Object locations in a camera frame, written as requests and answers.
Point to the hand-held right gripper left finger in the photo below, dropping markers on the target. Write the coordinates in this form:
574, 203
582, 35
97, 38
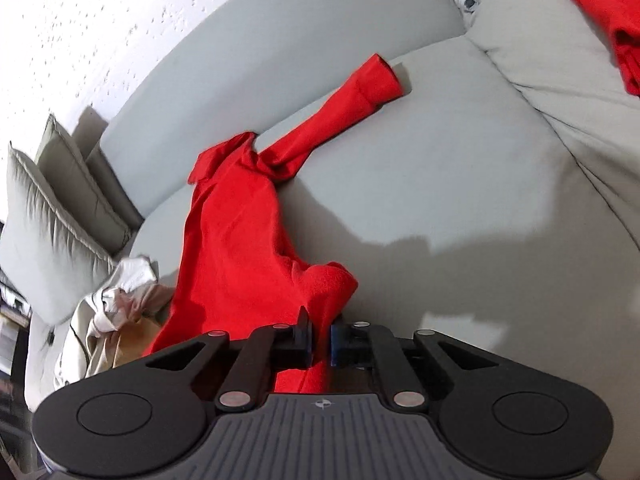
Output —
310, 345

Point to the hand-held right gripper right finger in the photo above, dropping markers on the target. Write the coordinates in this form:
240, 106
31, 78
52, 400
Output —
335, 347

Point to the red sweater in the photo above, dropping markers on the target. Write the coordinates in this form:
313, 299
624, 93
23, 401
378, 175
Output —
235, 240

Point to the khaki pants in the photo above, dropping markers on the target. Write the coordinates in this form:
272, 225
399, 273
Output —
135, 340

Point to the white garment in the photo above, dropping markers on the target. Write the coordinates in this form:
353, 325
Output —
130, 272

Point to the grey sofa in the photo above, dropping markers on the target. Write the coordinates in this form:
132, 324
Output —
450, 185

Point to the small black object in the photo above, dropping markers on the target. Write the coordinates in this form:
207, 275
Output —
50, 337

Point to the slim grey cushion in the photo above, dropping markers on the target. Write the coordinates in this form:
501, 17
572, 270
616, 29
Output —
85, 180

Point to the large grey piped cushion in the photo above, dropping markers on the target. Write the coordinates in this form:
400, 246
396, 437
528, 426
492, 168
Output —
45, 240

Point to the bookshelf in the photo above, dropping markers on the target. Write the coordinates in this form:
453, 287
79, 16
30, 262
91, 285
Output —
10, 305

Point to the folded red garment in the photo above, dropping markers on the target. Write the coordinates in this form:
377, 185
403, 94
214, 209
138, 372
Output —
620, 35

